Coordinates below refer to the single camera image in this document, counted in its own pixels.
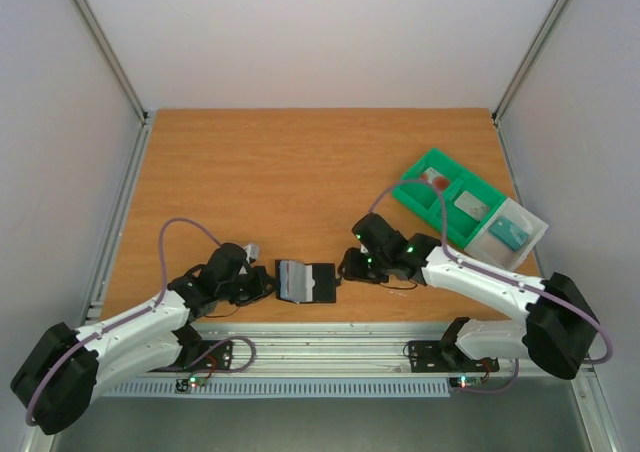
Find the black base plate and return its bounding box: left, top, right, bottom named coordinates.
left=403, top=340, right=500, bottom=373
left=159, top=340, right=233, bottom=373

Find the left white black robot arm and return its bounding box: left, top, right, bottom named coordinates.
left=10, top=243, right=277, bottom=435

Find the grey slotted cable duct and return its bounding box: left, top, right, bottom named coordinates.
left=106, top=377, right=450, bottom=399

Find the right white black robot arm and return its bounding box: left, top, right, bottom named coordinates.
left=341, top=213, right=599, bottom=380

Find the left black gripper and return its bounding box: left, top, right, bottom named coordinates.
left=219, top=266, right=281, bottom=306

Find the controller board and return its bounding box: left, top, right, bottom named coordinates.
left=175, top=376, right=208, bottom=393
left=449, top=375, right=486, bottom=389

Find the right controller board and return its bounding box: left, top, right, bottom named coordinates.
left=449, top=375, right=486, bottom=389

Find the right aluminium corner post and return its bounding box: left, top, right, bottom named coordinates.
left=491, top=0, right=572, bottom=126

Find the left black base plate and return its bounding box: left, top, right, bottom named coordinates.
left=159, top=340, right=233, bottom=373

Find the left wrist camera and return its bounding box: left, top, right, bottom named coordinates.
left=243, top=243, right=260, bottom=263

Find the clear plastic bin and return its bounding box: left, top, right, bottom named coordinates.
left=464, top=198, right=549, bottom=271

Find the left controller board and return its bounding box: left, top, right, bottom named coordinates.
left=175, top=376, right=208, bottom=393

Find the aluminium corner post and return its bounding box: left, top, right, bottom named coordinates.
left=70, top=0, right=148, bottom=124
left=491, top=0, right=572, bottom=126

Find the green plastic sorting tray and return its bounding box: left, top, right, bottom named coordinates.
left=392, top=148, right=506, bottom=249

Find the teal card in bin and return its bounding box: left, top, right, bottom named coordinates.
left=489, top=216, right=530, bottom=251

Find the black leather card holder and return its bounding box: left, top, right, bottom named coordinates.
left=276, top=260, right=341, bottom=304

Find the blue card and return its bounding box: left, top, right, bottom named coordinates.
left=278, top=260, right=314, bottom=304

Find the left aluminium corner post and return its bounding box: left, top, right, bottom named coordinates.
left=70, top=0, right=148, bottom=124

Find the grey card in tray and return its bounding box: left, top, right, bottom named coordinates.
left=454, top=191, right=490, bottom=222

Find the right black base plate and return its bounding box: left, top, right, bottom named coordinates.
left=403, top=340, right=500, bottom=373

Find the red white card in tray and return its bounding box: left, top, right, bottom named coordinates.
left=419, top=167, right=451, bottom=192

